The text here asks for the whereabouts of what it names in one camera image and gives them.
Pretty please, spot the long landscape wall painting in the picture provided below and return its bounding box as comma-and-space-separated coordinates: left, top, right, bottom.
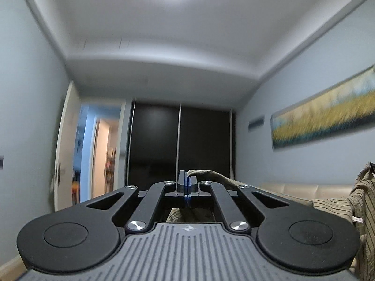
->
271, 64, 375, 152

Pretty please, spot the white door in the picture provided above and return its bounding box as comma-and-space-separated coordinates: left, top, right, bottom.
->
53, 80, 81, 212

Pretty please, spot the olive striped shirt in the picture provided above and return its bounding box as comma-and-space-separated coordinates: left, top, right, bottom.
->
165, 161, 375, 281

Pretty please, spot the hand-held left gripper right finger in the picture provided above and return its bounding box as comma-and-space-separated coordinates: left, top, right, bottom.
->
187, 176, 296, 235

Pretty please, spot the dark sliding-door wardrobe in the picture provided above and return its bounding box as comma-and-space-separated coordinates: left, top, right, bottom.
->
127, 98, 236, 194

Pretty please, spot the beige padded headboard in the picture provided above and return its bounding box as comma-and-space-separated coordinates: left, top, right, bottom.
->
257, 182, 356, 209

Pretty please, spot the grey wall vent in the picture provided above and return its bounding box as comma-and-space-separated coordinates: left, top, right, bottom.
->
248, 116, 265, 131

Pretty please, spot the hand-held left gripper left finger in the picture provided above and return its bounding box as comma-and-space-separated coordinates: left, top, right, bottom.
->
79, 170, 188, 235

